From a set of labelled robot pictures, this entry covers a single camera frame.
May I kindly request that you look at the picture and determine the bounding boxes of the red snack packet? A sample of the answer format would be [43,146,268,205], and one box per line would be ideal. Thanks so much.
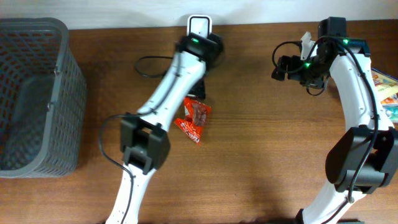
[174,97,211,145]

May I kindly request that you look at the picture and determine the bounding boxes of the yellow chip bag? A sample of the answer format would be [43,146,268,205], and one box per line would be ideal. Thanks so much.
[371,68,397,101]

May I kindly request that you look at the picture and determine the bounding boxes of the teal tissue pack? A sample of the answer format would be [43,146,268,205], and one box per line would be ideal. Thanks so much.
[385,106,398,123]

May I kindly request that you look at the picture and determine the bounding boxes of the orange small box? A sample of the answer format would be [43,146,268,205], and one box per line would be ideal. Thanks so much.
[381,94,398,107]

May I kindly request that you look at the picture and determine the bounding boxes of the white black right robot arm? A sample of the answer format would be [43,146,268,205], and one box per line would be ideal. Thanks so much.
[272,17,397,223]

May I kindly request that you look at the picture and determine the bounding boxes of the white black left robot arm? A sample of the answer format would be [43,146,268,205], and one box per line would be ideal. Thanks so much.
[101,33,224,224]

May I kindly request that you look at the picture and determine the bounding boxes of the white barcode scanner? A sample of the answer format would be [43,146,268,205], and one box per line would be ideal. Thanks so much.
[187,14,213,38]

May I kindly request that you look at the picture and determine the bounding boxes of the grey plastic mesh basket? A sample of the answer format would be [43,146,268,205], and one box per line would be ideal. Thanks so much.
[1,18,87,179]

